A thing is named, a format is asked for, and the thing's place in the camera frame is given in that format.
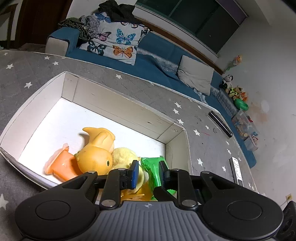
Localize blue sofa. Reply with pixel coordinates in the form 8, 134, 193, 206
47, 27, 256, 168

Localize green toy bowl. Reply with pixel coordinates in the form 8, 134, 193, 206
234, 98, 249, 111

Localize panda plush toy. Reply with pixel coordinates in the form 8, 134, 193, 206
219, 74, 233, 90

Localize black clothes pile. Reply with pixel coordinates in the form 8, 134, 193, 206
98, 0, 141, 24

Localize clear toy storage bin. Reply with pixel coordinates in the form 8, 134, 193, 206
232, 109, 259, 152

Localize black remote control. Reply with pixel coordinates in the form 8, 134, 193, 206
209, 111, 233, 138

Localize orange jelly cup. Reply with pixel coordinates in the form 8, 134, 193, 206
43, 143, 82, 182

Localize yellow plush toy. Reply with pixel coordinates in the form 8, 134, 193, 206
111, 147, 144, 193

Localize yellow plastic shark toy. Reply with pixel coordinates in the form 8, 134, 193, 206
120, 182, 152, 202

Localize grey plain cushion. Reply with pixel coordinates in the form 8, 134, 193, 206
177, 55, 214, 96

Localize butterfly print cushion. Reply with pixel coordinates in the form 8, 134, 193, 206
79, 12, 149, 65

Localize striped dark clothes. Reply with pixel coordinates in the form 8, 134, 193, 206
58, 15, 100, 42

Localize white remote control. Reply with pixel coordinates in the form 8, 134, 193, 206
229, 157, 244, 187

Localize colourful small plush toys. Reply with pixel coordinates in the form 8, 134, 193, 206
226, 86, 248, 102

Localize green plastic packet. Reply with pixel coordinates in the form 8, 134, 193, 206
141, 156, 166, 194

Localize grey cardboard box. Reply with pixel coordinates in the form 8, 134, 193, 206
1, 72, 192, 189

